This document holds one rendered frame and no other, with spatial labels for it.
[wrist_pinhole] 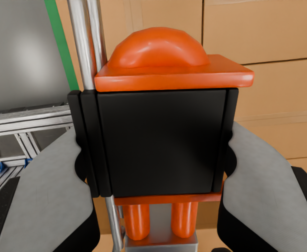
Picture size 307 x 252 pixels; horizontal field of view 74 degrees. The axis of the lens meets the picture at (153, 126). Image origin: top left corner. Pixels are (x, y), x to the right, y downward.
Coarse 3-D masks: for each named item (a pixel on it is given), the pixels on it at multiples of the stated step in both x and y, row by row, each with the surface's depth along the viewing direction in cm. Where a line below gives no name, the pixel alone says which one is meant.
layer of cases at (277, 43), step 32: (64, 0) 54; (128, 0) 54; (160, 0) 55; (192, 0) 55; (224, 0) 55; (256, 0) 56; (288, 0) 56; (64, 32) 58; (128, 32) 58; (192, 32) 59; (224, 32) 59; (256, 32) 59; (288, 32) 60; (256, 64) 64; (288, 64) 64; (256, 96) 69; (288, 96) 69; (256, 128) 75; (288, 128) 76; (288, 160) 83
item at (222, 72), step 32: (224, 64) 10; (128, 96) 9; (160, 96) 10; (192, 96) 10; (224, 96) 10; (128, 128) 10; (160, 128) 10; (192, 128) 10; (224, 128) 10; (128, 160) 11; (160, 160) 11; (192, 160) 11; (224, 160) 11; (128, 192) 12; (160, 192) 12; (192, 192) 13
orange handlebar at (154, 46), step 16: (144, 32) 10; (160, 32) 10; (176, 32) 10; (128, 48) 10; (144, 48) 10; (160, 48) 10; (176, 48) 10; (192, 48) 10; (112, 64) 10; (128, 64) 10; (144, 64) 10; (160, 64) 10; (176, 64) 10; (192, 64) 10; (128, 208) 15; (144, 208) 16; (176, 208) 16; (192, 208) 16; (128, 224) 16; (144, 224) 16; (176, 224) 17; (192, 224) 17
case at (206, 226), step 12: (96, 204) 44; (204, 204) 44; (216, 204) 43; (204, 216) 41; (216, 216) 41; (108, 228) 39; (204, 228) 39; (216, 228) 39; (108, 240) 39; (204, 240) 40; (216, 240) 40
